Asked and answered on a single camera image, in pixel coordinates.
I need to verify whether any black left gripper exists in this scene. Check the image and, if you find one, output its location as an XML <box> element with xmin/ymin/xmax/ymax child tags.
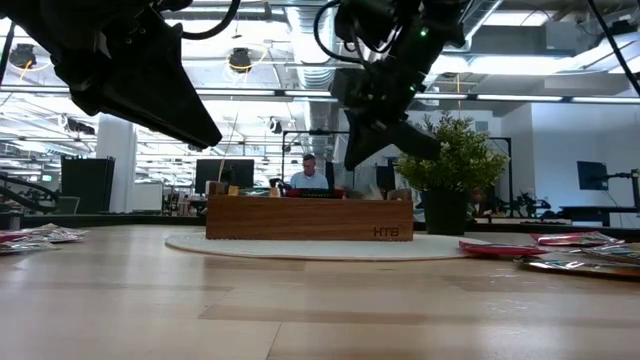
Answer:
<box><xmin>0</xmin><ymin>0</ymin><xmax>223</xmax><ymax>149</ymax></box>

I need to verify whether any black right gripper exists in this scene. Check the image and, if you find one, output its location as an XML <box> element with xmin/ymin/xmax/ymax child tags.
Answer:
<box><xmin>332</xmin><ymin>0</ymin><xmax>471</xmax><ymax>171</ymax></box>

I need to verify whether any beige vanilla cinnamon tea bag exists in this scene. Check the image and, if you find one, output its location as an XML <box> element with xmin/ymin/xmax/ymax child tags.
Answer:
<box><xmin>19</xmin><ymin>223</ymin><xmax>90</xmax><ymax>245</ymax></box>
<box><xmin>367</xmin><ymin>183</ymin><xmax>401</xmax><ymax>201</ymax></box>

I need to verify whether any wooden tea bag box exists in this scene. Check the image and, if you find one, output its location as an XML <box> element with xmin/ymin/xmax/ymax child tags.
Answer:
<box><xmin>205</xmin><ymin>182</ymin><xmax>415</xmax><ymax>243</ymax></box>

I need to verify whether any white round woven placemat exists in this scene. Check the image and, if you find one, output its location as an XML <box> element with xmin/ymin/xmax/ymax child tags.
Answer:
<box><xmin>164</xmin><ymin>232</ymin><xmax>490</xmax><ymax>263</ymax></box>

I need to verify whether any black monitor on arm mount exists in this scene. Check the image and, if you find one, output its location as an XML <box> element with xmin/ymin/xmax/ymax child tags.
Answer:
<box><xmin>577</xmin><ymin>160</ymin><xmax>640</xmax><ymax>209</ymax></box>

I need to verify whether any potted green artificial plant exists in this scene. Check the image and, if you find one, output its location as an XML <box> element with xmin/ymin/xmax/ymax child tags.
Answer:
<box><xmin>396</xmin><ymin>112</ymin><xmax>509</xmax><ymax>236</ymax></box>

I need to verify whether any person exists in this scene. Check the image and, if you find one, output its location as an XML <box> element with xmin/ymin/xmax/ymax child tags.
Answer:
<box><xmin>289</xmin><ymin>153</ymin><xmax>330</xmax><ymax>190</ymax></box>

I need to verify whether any black computer monitor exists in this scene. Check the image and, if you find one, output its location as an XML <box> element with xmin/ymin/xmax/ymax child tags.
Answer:
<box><xmin>194</xmin><ymin>158</ymin><xmax>256</xmax><ymax>194</ymax></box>

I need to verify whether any large black monitor back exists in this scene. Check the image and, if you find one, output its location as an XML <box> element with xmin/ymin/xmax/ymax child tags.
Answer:
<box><xmin>60</xmin><ymin>156</ymin><xmax>116</xmax><ymax>215</ymax></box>

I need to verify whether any long ceiling light strip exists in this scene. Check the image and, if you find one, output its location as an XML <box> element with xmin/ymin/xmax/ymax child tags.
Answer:
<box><xmin>194</xmin><ymin>87</ymin><xmax>640</xmax><ymax>105</ymax></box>

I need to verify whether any grey office chair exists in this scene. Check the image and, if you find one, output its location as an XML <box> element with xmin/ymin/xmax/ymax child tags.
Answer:
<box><xmin>51</xmin><ymin>195</ymin><xmax>82</xmax><ymax>216</ymax></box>

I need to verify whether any dark office desk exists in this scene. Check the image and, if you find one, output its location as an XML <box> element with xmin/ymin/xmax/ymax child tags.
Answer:
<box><xmin>558</xmin><ymin>204</ymin><xmax>640</xmax><ymax>227</ymax></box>

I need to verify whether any black yellow cord reel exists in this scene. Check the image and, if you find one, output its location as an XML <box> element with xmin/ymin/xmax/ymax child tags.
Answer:
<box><xmin>8</xmin><ymin>42</ymin><xmax>39</xmax><ymax>70</ymax></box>
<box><xmin>228</xmin><ymin>47</ymin><xmax>254</xmax><ymax>74</ymax></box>

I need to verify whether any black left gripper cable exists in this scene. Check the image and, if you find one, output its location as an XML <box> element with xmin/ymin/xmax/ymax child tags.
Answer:
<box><xmin>164</xmin><ymin>0</ymin><xmax>242</xmax><ymax>41</ymax></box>

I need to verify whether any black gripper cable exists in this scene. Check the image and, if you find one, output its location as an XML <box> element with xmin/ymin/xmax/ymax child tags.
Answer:
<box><xmin>164</xmin><ymin>0</ymin><xmax>242</xmax><ymax>41</ymax></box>
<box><xmin>313</xmin><ymin>0</ymin><xmax>362</xmax><ymax>65</ymax></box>

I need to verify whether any ribbed silver ceiling duct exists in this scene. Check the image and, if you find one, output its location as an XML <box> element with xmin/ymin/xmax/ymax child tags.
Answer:
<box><xmin>429</xmin><ymin>0</ymin><xmax>505</xmax><ymax>96</ymax></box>
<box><xmin>285</xmin><ymin>0</ymin><xmax>342</xmax><ymax>132</ymax></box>

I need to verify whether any black aluminium table frame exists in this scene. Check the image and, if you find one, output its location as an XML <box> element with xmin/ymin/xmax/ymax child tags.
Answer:
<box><xmin>0</xmin><ymin>213</ymin><xmax>640</xmax><ymax>237</ymax></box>

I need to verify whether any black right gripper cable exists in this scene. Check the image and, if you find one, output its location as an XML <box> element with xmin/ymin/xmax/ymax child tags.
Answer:
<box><xmin>313</xmin><ymin>0</ymin><xmax>362</xmax><ymax>65</ymax></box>

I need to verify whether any thin black cable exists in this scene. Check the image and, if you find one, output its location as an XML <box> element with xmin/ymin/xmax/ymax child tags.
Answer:
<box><xmin>587</xmin><ymin>0</ymin><xmax>640</xmax><ymax>97</ymax></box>

